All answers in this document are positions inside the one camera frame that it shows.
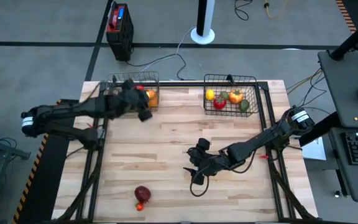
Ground black desk beam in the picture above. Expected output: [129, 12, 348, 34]
[298, 111, 343, 147]

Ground yellow floor cable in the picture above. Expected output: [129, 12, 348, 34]
[264, 0, 289, 19]

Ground black wire basket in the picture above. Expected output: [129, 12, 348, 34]
[203, 73, 260, 118]

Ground red tomato with green calyx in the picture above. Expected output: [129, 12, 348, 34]
[213, 96, 227, 110]

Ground silver wire basket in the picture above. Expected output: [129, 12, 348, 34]
[108, 71, 161, 113]

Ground grey keyboard desk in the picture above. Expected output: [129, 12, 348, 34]
[328, 127, 358, 203]

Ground black mat hazard-striped edge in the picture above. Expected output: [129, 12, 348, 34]
[11, 98, 85, 224]

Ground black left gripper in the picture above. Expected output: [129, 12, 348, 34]
[125, 89, 152, 111]

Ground orange-black hazard strip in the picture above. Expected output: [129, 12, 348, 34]
[335, 0, 357, 34]

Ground white paper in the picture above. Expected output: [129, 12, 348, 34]
[301, 136, 328, 162]

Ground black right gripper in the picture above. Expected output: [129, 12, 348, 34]
[183, 154, 220, 175]

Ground orange bumpy round produce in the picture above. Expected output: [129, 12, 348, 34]
[145, 89, 159, 108]

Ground black looped floor cable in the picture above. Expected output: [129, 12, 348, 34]
[234, 0, 254, 21]

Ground red and black case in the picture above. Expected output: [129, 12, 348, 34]
[105, 1, 135, 62]

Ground dark red round fruit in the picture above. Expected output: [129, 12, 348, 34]
[134, 185, 152, 204]

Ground black desk pole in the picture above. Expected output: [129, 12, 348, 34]
[329, 12, 358, 62]

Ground white floor cable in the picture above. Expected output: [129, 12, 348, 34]
[140, 27, 197, 73]

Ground grey metal stand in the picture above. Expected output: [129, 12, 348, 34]
[0, 124, 32, 224]

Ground orange persimmon with green calyx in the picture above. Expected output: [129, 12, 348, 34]
[228, 89, 244, 105]

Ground black aluminium table frame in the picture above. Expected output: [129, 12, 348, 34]
[51, 80, 318, 223]

